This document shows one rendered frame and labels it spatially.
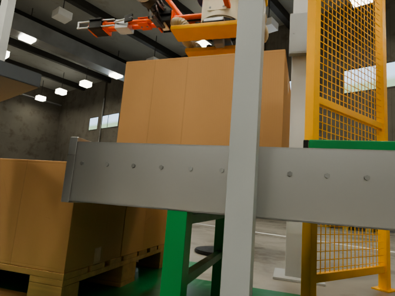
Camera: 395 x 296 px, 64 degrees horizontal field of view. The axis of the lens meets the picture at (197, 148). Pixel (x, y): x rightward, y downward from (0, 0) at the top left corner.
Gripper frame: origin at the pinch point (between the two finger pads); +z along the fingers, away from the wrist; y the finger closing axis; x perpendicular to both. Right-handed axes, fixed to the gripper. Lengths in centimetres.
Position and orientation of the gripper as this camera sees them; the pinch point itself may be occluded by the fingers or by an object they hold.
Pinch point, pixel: (164, 21)
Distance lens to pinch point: 154.5
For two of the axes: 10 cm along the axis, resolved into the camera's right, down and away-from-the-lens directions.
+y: -0.8, 9.8, -1.6
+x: 9.6, 0.3, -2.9
